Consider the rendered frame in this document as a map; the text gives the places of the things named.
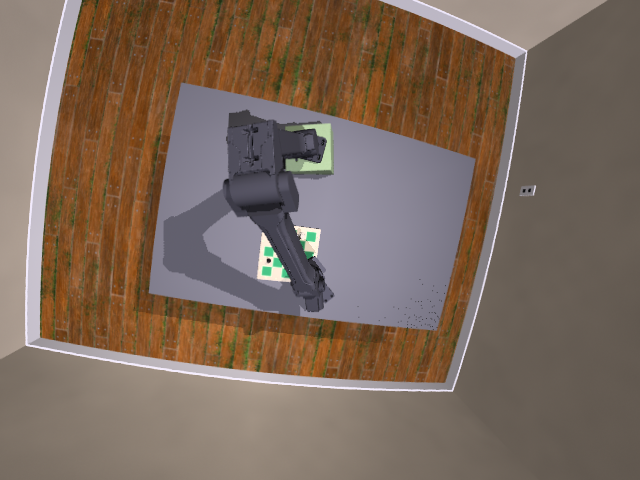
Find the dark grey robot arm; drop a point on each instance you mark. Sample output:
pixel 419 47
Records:
pixel 259 187

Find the green and cream chessboard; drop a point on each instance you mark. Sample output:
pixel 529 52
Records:
pixel 275 270

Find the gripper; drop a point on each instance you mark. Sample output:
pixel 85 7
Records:
pixel 314 262

